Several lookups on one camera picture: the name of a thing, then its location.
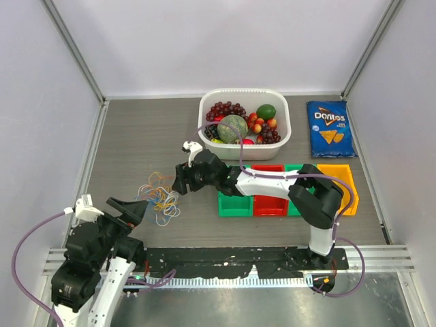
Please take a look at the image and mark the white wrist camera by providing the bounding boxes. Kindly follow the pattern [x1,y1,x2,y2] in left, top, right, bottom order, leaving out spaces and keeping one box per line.
[182,141,204,168]
[63,194,104,222]

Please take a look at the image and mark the right green plastic bin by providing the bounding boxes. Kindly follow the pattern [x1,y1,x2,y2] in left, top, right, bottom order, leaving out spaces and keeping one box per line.
[284,164,302,217]

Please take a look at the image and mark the left green plastic bin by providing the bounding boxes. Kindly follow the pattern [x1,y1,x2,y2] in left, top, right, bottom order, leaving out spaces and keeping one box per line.
[218,186,254,217]

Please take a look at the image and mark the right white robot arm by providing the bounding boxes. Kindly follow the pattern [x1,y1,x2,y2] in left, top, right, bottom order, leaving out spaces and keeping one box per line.
[172,150,343,269]

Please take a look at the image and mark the dark blue grape bunch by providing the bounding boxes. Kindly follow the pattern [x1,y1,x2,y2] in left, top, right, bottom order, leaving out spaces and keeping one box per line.
[204,125,219,140]

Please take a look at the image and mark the orange cable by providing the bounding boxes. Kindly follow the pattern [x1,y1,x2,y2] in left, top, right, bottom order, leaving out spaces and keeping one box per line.
[148,170,174,191]

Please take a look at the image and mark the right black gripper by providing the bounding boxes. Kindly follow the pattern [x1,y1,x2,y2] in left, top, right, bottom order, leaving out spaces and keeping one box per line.
[172,161,218,196]

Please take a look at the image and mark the dark red grape bunch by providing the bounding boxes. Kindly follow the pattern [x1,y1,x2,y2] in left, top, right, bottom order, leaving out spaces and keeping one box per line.
[256,123,281,144]

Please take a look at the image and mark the green speckled melon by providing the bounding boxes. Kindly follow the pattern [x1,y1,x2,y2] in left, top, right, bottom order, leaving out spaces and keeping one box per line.
[217,115,248,144]

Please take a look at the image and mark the blue Doritos chip bag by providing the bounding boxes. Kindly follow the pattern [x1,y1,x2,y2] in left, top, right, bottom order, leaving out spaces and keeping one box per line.
[307,100,358,158]

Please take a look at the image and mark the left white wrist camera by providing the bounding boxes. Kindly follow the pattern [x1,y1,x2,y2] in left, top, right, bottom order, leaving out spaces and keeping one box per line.
[63,194,104,222]

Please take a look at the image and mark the blue cable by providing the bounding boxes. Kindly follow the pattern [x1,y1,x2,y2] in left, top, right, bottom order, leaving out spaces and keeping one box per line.
[134,190,178,222]

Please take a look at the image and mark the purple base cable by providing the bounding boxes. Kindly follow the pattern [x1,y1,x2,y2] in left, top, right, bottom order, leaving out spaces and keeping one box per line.
[129,268,178,294]

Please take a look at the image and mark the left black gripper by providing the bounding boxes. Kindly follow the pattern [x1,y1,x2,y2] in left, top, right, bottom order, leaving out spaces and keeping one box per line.
[91,196,147,268]

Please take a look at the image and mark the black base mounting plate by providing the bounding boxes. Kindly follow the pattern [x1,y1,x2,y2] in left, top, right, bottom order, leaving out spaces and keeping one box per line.
[143,247,349,279]

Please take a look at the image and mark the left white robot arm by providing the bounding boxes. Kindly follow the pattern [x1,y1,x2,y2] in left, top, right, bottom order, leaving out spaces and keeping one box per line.
[51,194,148,326]

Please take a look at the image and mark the red yellow cherry cluster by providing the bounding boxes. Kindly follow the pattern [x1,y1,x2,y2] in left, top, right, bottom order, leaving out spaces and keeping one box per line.
[247,112,277,134]

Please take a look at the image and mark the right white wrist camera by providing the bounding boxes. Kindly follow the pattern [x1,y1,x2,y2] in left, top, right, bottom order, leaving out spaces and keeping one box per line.
[182,141,204,168]

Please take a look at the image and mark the yellow plastic bin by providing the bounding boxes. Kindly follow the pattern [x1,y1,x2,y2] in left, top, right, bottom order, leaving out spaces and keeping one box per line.
[317,163,360,216]

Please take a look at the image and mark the green plastic bin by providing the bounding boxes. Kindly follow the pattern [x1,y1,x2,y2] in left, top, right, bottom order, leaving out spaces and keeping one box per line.
[284,164,302,217]
[218,186,254,217]

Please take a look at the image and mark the white slotted cable duct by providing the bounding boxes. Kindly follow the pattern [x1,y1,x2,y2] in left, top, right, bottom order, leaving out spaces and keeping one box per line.
[157,275,313,290]

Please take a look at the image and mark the red plastic bin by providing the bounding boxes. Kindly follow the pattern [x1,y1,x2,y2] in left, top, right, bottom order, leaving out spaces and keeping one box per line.
[252,165,289,217]

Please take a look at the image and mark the green lime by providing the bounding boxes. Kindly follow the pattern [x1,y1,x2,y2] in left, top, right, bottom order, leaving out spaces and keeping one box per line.
[256,104,277,121]

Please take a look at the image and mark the red apple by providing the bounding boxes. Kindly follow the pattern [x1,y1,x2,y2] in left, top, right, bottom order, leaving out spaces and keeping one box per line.
[242,138,255,145]

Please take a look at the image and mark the white cable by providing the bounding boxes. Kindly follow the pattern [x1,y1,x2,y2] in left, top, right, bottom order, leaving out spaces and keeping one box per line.
[136,183,181,228]

